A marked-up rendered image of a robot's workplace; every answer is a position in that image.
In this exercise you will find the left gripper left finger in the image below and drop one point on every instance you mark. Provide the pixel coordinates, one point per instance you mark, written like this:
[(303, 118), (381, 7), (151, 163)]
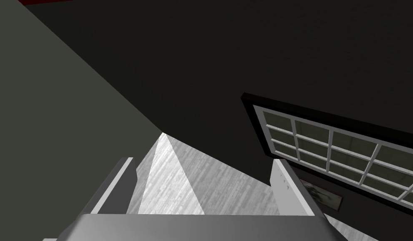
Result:
[(117, 187)]

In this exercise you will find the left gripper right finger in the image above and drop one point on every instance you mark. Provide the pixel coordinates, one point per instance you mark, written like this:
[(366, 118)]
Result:
[(288, 190)]

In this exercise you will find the small dark framed picture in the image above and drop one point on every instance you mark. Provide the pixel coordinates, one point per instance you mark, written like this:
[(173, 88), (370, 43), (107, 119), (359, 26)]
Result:
[(323, 194)]

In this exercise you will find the white-barred window with black frame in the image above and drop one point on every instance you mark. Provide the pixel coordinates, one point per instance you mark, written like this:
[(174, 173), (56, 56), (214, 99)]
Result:
[(340, 150)]

